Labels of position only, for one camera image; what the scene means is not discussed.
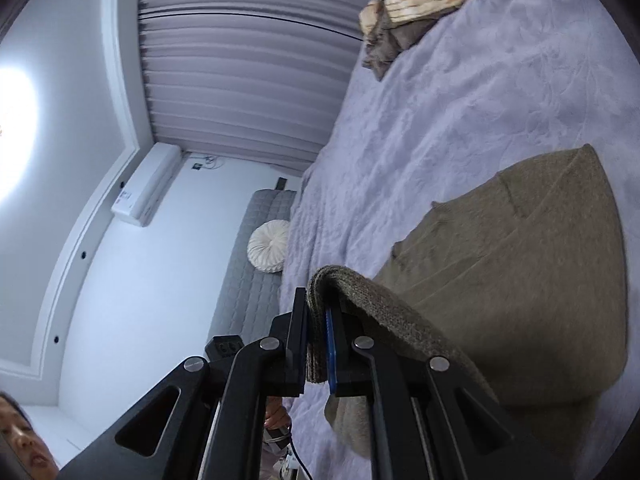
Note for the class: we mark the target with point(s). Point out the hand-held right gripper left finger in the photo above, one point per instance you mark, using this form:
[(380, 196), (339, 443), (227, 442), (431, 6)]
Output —
[(299, 350)]

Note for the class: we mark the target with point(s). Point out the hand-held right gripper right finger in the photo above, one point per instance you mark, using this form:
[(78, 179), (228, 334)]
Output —
[(331, 355)]

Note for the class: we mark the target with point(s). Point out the olive brown knitted sweater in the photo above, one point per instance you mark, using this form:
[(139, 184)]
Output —
[(500, 310)]

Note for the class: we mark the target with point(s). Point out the person's left hand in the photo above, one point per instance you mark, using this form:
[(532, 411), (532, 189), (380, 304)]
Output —
[(276, 412)]

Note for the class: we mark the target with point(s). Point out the black power socket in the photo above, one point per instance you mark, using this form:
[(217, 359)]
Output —
[(225, 347)]

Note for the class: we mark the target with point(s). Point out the grey quilted headboard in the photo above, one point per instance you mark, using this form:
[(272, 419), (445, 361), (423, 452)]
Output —
[(250, 285)]

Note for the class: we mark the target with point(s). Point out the round cream pleated pillow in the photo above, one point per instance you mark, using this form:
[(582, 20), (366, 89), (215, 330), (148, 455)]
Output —
[(269, 246)]

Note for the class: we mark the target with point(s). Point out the small black box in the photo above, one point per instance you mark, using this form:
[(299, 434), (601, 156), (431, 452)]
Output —
[(282, 183)]

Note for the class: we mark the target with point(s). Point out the white air conditioner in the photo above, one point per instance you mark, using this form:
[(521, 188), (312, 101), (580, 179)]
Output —
[(145, 185)]

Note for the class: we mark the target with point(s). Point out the lavender fleece blanket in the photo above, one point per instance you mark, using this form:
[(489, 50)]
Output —
[(450, 110)]

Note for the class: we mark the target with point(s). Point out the person's head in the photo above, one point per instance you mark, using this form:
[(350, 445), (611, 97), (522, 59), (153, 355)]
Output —
[(22, 440)]

